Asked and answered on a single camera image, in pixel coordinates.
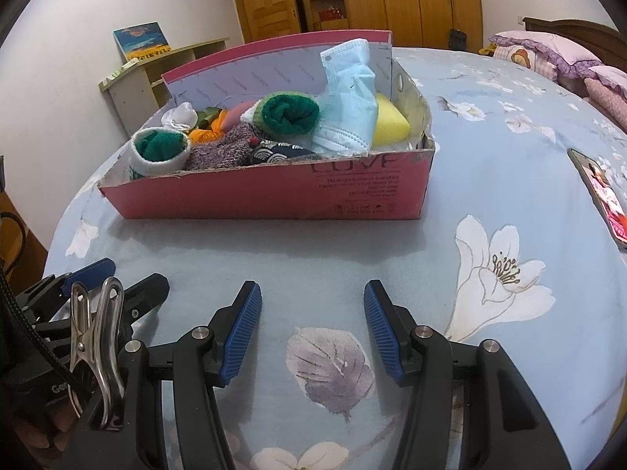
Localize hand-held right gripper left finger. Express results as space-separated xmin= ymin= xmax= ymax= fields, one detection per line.
xmin=63 ymin=280 xmax=263 ymax=470

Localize navy wave-patterned cloth pouch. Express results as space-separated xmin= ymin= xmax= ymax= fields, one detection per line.
xmin=247 ymin=138 xmax=321 ymax=166

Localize yellow sponge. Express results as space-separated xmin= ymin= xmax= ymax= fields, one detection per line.
xmin=370 ymin=93 xmax=411 ymax=148

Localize orange cloth bundle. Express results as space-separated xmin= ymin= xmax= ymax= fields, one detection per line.
xmin=188 ymin=110 xmax=231 ymax=145

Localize pink ruffled pillow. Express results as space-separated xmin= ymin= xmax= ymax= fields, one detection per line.
xmin=490 ymin=29 xmax=608 ymax=83
xmin=583 ymin=66 xmax=627 ymax=133

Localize wooden wardrobe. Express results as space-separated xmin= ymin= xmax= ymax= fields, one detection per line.
xmin=296 ymin=0 xmax=486 ymax=50

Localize wooden door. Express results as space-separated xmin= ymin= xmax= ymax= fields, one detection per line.
xmin=228 ymin=0 xmax=302 ymax=45

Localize brown knit sock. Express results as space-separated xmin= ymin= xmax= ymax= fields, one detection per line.
xmin=185 ymin=122 xmax=265 ymax=172

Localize smartphone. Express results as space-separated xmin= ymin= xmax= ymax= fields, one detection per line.
xmin=568 ymin=148 xmax=627 ymax=254

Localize metal spring clip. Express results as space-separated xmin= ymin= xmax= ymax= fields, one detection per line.
xmin=69 ymin=277 xmax=125 ymax=429

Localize blue and yellow painting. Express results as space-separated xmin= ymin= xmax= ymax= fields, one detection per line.
xmin=114 ymin=22 xmax=172 ymax=62

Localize thin black cable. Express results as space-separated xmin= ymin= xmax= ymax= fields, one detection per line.
xmin=0 ymin=213 xmax=27 ymax=280

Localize wooden bedside cabinet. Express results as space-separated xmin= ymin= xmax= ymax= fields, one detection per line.
xmin=0 ymin=154 xmax=50 ymax=285

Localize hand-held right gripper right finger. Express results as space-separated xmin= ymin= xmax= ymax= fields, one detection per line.
xmin=363 ymin=279 xmax=571 ymax=470

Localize pink cardboard box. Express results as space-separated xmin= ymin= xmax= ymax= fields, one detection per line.
xmin=97 ymin=29 xmax=437 ymax=221

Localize blue floral bed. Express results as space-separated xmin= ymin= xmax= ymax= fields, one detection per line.
xmin=42 ymin=46 xmax=627 ymax=470

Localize green book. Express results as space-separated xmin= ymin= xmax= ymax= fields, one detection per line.
xmin=100 ymin=59 xmax=140 ymax=86

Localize person's left hand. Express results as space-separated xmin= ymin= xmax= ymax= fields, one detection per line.
xmin=12 ymin=407 xmax=76 ymax=457

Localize black braided cable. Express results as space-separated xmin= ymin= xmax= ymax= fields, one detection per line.
xmin=0 ymin=264 xmax=15 ymax=343

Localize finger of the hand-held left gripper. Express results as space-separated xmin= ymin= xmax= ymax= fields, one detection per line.
xmin=14 ymin=258 xmax=117 ymax=310
xmin=34 ymin=273 xmax=171 ymax=340

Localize green satin ribbon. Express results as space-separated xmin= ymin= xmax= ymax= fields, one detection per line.
xmin=196 ymin=106 xmax=221 ymax=130

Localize pale green shelf desk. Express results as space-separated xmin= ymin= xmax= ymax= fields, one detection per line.
xmin=99 ymin=36 xmax=230 ymax=140

